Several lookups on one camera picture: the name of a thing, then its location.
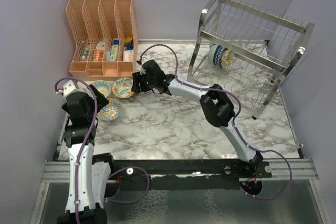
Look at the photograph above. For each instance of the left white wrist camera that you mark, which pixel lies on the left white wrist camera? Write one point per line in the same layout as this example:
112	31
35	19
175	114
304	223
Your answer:
69	88

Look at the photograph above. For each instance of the orange star flower bowl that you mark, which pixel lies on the orange star flower bowl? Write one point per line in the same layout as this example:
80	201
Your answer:
227	58

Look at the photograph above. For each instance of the small bottle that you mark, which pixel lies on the small bottle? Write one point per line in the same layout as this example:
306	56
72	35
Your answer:
85	54

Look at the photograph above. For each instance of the green leaf orange flower bowl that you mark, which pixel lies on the green leaf orange flower bowl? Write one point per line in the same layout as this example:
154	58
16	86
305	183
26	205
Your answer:
122	88

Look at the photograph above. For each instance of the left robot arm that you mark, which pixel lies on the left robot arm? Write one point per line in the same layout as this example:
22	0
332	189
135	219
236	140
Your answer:
81	155

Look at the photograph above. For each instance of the blue orange floral bowl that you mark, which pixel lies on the blue orange floral bowl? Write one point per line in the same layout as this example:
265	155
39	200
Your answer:
111	111

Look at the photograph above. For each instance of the blue yellow sun bowl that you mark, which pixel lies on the blue yellow sun bowl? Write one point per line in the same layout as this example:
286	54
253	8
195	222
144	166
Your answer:
103	87

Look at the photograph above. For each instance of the peach plastic desk organizer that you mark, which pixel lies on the peach plastic desk organizer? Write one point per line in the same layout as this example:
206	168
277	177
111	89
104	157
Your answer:
99	24

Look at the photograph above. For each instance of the steel dish rack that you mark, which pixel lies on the steel dish rack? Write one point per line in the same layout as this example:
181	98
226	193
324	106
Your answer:
266	47

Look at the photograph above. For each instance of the orange snack box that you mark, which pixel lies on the orange snack box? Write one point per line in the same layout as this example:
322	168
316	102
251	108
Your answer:
98	55

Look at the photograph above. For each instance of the green white box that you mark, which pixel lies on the green white box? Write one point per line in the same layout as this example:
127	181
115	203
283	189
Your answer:
114	52

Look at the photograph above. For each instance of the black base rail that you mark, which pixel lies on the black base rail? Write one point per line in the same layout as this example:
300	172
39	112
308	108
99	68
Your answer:
176	174

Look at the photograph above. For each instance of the red patterned bowl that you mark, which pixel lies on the red patterned bowl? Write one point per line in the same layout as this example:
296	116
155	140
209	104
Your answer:
219	55

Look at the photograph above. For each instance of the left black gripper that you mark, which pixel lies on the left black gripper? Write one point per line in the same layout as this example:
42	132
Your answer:
103	101

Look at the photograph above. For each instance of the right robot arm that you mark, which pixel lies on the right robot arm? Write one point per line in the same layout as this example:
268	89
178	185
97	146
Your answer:
216	106

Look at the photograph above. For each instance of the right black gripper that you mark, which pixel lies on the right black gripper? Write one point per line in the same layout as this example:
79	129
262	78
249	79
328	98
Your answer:
137	78

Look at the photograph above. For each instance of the white blue box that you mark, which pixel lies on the white blue box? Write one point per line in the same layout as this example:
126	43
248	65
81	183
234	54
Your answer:
128	55

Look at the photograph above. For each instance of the teal bowl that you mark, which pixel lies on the teal bowl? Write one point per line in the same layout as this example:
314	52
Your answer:
211	53

